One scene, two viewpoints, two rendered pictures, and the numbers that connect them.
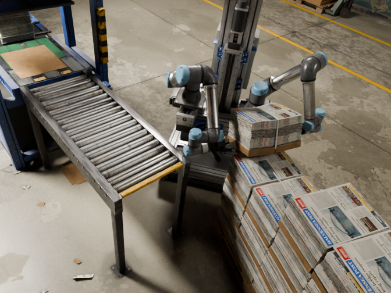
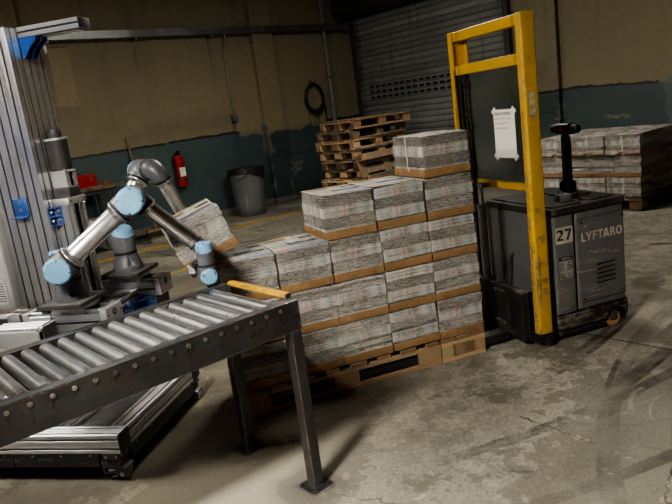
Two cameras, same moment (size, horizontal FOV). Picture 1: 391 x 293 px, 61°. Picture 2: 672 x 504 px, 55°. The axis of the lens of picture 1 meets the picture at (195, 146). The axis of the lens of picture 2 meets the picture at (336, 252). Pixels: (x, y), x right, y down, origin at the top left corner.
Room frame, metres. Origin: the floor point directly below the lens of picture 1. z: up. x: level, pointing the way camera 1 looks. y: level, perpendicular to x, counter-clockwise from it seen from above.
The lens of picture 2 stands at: (0.59, 2.75, 1.50)
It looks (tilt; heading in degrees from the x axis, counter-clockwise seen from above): 12 degrees down; 278
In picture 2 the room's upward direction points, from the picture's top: 8 degrees counter-clockwise
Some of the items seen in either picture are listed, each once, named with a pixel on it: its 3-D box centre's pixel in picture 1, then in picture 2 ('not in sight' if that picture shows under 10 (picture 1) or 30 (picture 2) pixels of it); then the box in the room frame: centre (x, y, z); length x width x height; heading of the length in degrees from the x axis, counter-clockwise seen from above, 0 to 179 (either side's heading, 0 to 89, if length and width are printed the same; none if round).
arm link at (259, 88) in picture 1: (259, 92); (121, 238); (2.13, -0.41, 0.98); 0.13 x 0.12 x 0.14; 145
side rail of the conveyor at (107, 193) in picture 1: (63, 140); (135, 373); (1.56, 0.86, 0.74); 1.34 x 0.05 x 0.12; 47
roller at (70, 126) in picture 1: (92, 118); (84, 355); (1.79, 0.74, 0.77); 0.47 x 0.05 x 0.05; 137
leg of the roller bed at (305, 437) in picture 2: (118, 242); (304, 409); (1.12, 0.39, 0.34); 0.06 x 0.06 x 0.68; 47
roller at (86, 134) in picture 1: (102, 128); (120, 343); (1.70, 0.65, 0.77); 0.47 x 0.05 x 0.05; 137
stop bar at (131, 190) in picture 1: (153, 179); (257, 288); (1.28, 0.21, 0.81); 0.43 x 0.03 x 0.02; 137
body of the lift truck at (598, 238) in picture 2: not in sight; (554, 257); (-0.23, -1.34, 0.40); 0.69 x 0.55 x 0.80; 116
